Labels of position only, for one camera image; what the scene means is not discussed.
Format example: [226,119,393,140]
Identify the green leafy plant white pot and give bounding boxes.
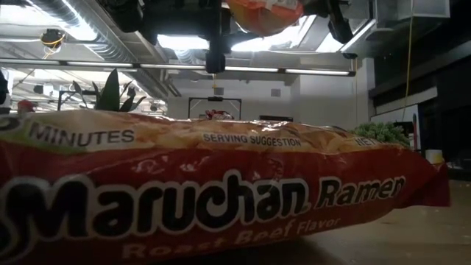
[71,68,148,113]

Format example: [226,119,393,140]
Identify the white cup yellow band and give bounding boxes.
[425,149,445,166]

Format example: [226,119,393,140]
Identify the green artificial succulent plant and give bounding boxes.
[347,121,411,146]

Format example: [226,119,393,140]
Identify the black background rig frame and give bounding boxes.
[187,96,243,121]

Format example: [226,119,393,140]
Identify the yellow hanging cable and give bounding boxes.
[402,14,414,111]

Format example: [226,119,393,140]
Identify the red rounded object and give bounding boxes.
[16,99,38,114]

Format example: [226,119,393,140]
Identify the black overhead camera boom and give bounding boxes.
[204,0,233,74]

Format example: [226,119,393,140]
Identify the orange Maruchan ramen packet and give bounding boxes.
[226,0,306,38]

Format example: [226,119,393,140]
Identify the black rectangular box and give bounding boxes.
[259,115,294,123]

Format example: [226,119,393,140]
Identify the overhead frame light bar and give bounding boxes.
[0,57,357,77]

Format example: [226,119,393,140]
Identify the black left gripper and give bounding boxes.
[140,0,205,41]

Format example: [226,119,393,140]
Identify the ceiling cable reel yellow cord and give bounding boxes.
[39,28,67,60]

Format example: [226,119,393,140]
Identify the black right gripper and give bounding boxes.
[305,0,355,44]

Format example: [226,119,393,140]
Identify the red Maruchan ramen packet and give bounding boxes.
[0,109,452,265]
[204,108,236,121]

